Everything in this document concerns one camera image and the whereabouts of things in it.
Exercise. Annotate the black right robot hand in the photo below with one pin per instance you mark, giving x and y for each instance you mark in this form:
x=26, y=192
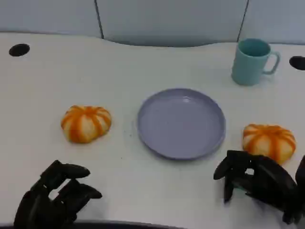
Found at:
x=269, y=181

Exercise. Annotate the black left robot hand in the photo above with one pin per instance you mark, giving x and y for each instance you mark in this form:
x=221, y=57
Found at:
x=43, y=202

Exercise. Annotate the orange and white bread roll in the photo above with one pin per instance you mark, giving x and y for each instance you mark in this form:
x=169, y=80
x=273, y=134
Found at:
x=85, y=124
x=269, y=140

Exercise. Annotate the lilac plate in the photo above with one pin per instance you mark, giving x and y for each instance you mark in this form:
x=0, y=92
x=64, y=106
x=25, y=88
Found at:
x=181, y=124

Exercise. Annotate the pale green mug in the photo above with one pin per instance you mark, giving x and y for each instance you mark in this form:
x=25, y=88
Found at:
x=247, y=69

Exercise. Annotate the grey partition panel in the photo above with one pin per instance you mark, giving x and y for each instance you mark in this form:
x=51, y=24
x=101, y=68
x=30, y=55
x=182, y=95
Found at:
x=47, y=16
x=171, y=21
x=276, y=19

